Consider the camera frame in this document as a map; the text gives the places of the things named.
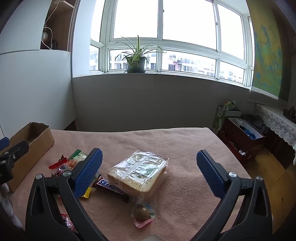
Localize wall map poster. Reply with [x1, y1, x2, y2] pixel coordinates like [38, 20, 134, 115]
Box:
[247, 0, 291, 101]

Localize clear packet orange snack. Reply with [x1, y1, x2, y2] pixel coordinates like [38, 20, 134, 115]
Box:
[52, 160, 78, 178]

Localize lace covered side table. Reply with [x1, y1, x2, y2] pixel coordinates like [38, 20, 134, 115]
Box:
[255, 103, 296, 166]

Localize white cable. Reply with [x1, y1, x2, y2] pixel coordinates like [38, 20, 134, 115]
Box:
[41, 0, 61, 50]

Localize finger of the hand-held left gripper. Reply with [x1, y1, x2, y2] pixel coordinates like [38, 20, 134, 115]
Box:
[0, 140, 29, 163]
[0, 137, 10, 152]

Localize round jelly cup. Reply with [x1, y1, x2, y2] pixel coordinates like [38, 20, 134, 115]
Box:
[131, 204, 156, 229]

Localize brown cardboard box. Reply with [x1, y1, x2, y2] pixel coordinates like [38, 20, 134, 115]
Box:
[5, 122, 55, 192]

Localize white cabinet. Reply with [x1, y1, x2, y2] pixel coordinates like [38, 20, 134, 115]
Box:
[0, 0, 77, 138]

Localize yellow candy wrapper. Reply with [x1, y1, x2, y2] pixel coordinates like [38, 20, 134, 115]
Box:
[80, 186, 93, 199]

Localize white framed window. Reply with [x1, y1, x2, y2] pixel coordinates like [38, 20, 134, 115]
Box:
[89, 0, 255, 88]

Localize green white snack packet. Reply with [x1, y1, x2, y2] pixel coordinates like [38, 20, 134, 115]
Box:
[68, 149, 89, 168]

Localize sliced bread package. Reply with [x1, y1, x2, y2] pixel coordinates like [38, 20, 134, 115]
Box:
[107, 151, 170, 205]

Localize potted spider plant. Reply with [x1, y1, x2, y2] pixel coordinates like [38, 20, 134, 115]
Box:
[115, 35, 167, 74]

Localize bead curtain cord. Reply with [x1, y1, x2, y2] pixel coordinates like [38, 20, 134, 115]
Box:
[66, 0, 78, 52]

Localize red wooden box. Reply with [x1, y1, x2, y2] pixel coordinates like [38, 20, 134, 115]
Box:
[221, 117, 265, 163]

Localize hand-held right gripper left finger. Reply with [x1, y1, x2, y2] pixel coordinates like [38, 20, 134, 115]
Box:
[25, 148, 109, 241]

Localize red candy packet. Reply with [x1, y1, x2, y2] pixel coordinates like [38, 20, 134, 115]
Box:
[48, 155, 69, 170]

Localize brown chocolate bar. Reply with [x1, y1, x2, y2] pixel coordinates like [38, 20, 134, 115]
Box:
[91, 175, 130, 203]

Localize clear packet red snack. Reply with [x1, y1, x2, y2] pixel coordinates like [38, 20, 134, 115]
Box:
[60, 213, 78, 233]

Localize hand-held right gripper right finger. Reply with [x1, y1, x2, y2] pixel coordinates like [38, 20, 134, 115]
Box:
[192, 149, 274, 241]

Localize person's left hand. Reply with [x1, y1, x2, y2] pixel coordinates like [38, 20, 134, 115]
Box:
[0, 184, 22, 230]

